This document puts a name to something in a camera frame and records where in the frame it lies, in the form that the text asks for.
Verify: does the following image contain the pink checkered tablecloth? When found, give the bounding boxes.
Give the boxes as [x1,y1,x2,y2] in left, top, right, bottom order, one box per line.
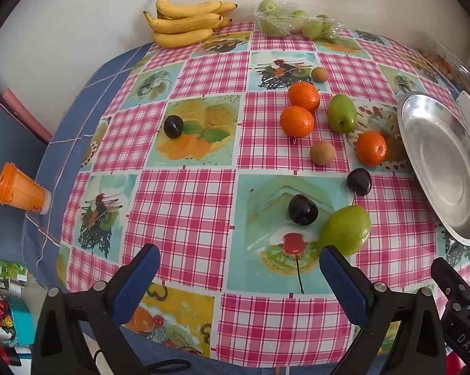
[57,21,470,370]

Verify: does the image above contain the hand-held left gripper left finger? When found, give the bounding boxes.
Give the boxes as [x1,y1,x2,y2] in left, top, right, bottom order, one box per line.
[31,243,161,375]

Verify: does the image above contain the pile of brown longans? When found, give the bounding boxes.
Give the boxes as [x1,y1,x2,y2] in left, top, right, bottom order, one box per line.
[418,48,454,79]

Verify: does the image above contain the teal plastic bin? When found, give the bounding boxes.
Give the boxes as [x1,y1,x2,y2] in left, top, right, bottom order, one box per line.
[6,297,38,346]

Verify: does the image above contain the orange mandarin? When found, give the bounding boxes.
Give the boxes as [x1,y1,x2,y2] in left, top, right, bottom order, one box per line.
[355,131,388,166]
[280,105,316,138]
[287,81,321,113]

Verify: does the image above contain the clear plastic tray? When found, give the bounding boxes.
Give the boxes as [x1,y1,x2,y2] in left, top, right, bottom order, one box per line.
[254,0,344,43]

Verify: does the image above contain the round metal plate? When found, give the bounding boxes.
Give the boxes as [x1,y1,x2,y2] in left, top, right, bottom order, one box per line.
[397,91,470,246]

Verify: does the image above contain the black strap loop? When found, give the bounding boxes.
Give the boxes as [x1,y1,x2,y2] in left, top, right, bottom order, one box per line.
[94,349,192,375]

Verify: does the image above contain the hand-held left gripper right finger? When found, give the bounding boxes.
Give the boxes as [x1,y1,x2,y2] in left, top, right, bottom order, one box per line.
[319,245,449,375]

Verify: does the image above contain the pile of green jujubes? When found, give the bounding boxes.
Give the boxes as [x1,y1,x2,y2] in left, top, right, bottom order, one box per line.
[257,0,339,42]

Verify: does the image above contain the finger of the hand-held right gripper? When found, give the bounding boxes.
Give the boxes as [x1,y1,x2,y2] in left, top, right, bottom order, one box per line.
[431,257,470,314]

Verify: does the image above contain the green mango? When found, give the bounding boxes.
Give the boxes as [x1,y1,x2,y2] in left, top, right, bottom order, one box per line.
[327,94,358,133]
[317,205,372,256]

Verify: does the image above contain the bunch of yellow bananas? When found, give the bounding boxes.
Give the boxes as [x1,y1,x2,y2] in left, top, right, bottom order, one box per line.
[143,0,239,48]

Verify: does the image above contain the orange plastic cup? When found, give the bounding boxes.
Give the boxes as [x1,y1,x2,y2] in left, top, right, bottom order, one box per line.
[0,162,52,216]

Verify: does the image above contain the clear plastic lidded container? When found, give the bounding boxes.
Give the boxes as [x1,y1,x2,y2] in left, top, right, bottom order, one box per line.
[417,37,470,87]

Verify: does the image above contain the dark purple plum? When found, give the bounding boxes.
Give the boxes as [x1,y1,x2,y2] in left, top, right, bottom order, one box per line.
[288,194,319,226]
[164,115,184,140]
[346,168,373,206]

